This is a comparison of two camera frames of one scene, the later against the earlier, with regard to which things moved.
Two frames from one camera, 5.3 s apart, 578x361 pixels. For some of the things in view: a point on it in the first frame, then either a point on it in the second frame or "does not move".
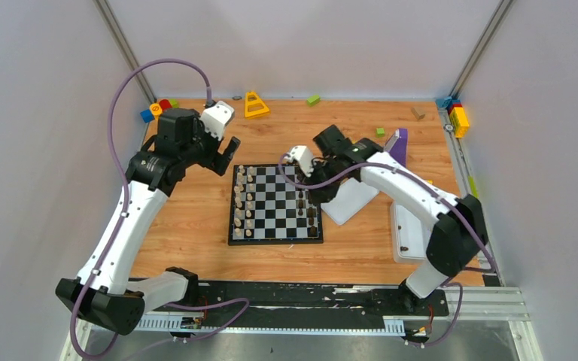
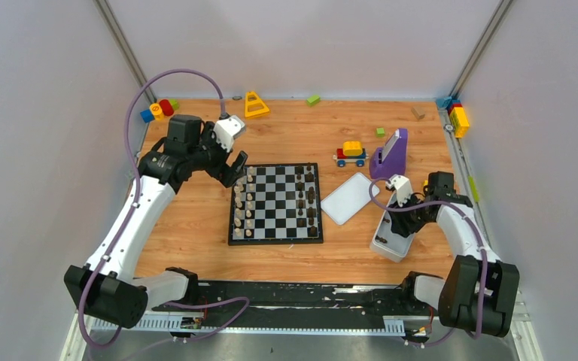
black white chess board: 266,209 does not move
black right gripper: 322,194 to 401,225
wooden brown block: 418,112 does not move
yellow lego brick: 459,122 does not move
